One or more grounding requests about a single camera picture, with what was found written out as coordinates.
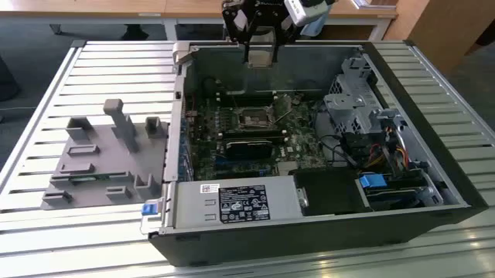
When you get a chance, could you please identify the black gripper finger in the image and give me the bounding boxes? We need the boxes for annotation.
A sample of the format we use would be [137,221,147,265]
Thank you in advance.
[270,17,298,64]
[221,8,254,64]

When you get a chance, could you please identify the silver CPU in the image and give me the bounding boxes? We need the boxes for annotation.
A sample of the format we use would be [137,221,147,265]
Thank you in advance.
[248,49,274,69]

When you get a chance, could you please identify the black RAM slot row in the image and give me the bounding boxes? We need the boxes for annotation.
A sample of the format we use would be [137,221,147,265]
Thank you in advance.
[219,129,288,141]
[217,92,277,108]

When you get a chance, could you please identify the CPU socket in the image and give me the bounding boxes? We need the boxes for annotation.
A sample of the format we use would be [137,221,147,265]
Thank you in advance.
[234,106,278,130]

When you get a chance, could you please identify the wooden desk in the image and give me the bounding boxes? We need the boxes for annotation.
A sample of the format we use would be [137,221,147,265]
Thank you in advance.
[0,0,170,40]
[163,0,398,41]

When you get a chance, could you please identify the stack of papers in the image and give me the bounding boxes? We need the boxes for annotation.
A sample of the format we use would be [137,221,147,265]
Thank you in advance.
[349,0,398,10]

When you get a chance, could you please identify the person's dark shoes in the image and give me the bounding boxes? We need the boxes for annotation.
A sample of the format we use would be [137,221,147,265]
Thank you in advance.
[122,24,149,41]

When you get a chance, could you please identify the metal disk bay cage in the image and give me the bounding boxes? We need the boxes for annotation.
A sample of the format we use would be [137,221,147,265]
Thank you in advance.
[322,56,406,137]

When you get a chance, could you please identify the green motherboard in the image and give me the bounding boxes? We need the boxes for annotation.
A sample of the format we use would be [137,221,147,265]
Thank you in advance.
[182,92,329,180]

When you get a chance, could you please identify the black graphics card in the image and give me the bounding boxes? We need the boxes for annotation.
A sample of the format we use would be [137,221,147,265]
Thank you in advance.
[222,138,276,159]

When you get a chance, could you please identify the wooden cabinet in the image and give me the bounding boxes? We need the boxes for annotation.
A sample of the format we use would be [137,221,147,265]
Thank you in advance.
[381,0,495,73]

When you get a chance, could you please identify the silver chipset heatsink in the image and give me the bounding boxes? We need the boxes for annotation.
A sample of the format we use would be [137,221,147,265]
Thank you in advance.
[277,161,298,176]

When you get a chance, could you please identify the grey parts rack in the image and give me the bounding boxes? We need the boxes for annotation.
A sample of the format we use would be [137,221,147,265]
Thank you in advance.
[39,98,170,211]

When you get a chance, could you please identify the black drive box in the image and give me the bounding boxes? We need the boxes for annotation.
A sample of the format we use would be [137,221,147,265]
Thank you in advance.
[289,167,374,217]

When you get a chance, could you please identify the blue disk carrier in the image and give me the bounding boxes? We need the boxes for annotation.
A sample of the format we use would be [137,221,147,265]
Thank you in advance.
[357,173,386,191]

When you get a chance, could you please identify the silver power supply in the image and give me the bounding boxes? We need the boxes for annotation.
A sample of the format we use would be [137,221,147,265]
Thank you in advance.
[171,175,306,229]

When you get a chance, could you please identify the green RAM stick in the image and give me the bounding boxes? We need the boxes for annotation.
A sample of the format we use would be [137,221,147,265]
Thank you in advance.
[69,173,127,182]

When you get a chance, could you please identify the black waste bin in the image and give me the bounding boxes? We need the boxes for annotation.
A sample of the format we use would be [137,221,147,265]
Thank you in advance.
[0,54,22,102]

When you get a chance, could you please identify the blue case latch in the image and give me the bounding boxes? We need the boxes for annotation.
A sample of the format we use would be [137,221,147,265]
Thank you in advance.
[141,202,159,217]

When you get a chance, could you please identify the black PC case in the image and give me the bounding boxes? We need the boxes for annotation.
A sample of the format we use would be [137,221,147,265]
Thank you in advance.
[138,40,488,268]

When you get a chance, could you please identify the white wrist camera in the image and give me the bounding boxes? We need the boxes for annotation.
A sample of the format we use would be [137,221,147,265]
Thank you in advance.
[284,0,336,26]

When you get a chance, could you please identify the coloured power wire bundle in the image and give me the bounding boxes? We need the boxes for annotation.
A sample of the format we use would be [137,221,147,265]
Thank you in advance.
[365,143,409,170]

